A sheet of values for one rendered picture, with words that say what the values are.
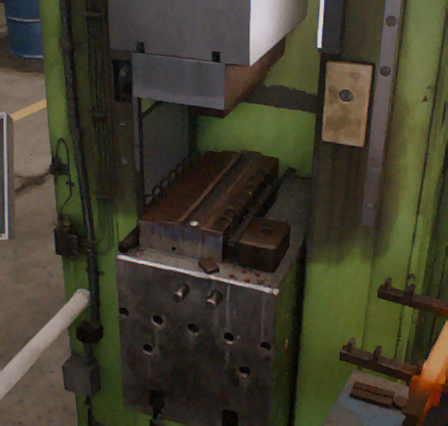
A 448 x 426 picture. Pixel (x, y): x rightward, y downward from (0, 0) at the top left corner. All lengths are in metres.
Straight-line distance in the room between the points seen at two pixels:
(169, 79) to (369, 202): 0.50
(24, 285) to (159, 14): 2.01
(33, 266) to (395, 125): 2.18
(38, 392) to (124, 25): 1.57
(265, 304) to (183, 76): 0.50
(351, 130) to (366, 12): 0.24
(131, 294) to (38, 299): 1.51
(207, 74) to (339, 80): 0.27
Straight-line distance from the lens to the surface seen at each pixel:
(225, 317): 1.67
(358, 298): 1.79
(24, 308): 3.18
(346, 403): 1.60
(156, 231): 1.70
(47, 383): 2.80
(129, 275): 1.72
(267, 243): 1.62
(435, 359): 1.30
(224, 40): 1.47
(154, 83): 1.56
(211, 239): 1.65
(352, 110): 1.57
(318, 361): 1.92
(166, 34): 1.52
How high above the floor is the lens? 1.81
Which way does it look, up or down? 28 degrees down
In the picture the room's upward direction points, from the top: 1 degrees clockwise
